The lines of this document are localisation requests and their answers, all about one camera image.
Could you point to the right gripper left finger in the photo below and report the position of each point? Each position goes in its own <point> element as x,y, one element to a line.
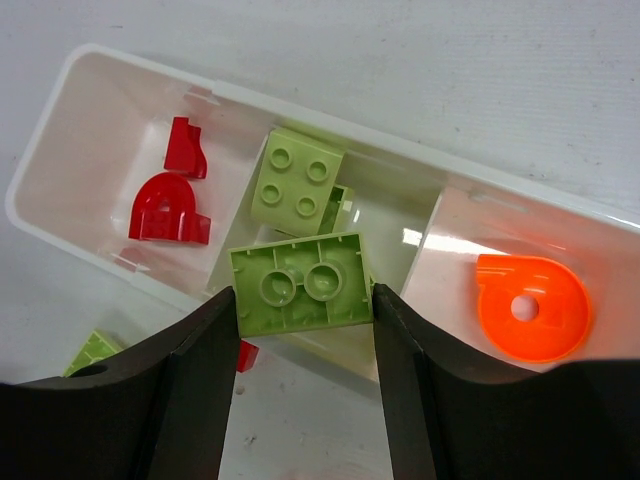
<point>157,410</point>

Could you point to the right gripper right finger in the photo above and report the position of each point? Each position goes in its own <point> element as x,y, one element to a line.
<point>454,412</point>

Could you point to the green lego brick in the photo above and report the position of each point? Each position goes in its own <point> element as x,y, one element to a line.
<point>336,216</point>
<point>99,346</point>

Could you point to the small red lego piece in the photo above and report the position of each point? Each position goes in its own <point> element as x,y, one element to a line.
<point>247,356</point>

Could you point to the orange round lego piece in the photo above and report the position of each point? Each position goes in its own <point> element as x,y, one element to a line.
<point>533,309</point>

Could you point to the green lego brick underside up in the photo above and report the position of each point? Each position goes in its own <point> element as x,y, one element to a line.
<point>300,285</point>

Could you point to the red half-round lego piece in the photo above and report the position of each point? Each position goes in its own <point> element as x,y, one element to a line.
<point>165,209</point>

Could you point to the red curved lego piece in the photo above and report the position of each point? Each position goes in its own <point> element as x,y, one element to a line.
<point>184,154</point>

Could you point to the green lego brick studs up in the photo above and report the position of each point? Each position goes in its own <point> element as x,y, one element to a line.
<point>296,178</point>

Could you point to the white three-compartment tray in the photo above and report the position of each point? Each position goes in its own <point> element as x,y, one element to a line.
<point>153,174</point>

